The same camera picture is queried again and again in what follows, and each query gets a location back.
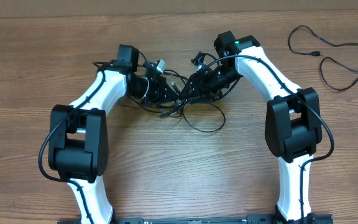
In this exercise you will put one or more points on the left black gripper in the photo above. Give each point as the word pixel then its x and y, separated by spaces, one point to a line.
pixel 160 85

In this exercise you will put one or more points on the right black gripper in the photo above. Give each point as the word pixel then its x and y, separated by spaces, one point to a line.
pixel 201 83

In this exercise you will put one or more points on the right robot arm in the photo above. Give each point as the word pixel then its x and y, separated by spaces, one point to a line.
pixel 293 126

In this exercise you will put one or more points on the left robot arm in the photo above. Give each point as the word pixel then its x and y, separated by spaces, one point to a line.
pixel 77 143

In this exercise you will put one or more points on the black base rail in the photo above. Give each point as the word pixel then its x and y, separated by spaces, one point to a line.
pixel 250 219

